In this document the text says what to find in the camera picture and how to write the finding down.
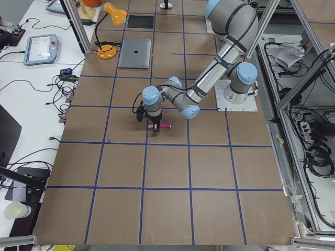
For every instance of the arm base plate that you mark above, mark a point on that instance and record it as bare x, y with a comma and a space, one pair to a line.
243, 103
209, 27

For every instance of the white paper cup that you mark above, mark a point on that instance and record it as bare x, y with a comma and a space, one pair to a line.
17, 210

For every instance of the grey closed laptop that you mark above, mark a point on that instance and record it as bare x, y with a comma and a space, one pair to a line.
135, 53

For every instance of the black monitor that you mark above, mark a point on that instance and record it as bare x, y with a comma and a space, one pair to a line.
10, 133

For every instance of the blue teach pendant near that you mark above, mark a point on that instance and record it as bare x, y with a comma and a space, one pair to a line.
42, 49

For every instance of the blue teach pendant far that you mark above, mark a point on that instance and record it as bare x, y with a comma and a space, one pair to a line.
55, 7

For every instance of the orange cylinder container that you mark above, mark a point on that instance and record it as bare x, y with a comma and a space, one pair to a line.
92, 3

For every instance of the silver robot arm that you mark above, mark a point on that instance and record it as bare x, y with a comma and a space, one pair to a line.
237, 21

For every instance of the black mousepad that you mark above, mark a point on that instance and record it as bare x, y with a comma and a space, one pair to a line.
145, 22

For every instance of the black power adapter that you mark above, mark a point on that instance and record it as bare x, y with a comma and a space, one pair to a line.
87, 22

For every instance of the white computer mouse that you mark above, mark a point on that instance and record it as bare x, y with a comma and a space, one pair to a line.
164, 6

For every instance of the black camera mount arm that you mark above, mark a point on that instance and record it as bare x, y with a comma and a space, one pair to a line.
35, 178

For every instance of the wooden stand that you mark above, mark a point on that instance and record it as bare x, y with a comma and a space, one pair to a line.
85, 12

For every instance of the pink marker pen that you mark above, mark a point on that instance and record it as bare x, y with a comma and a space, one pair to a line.
161, 126

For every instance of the aluminium frame post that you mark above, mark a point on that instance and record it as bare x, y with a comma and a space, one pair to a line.
76, 25

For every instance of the blue teach pendant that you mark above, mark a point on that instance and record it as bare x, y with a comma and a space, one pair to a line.
55, 7
42, 49

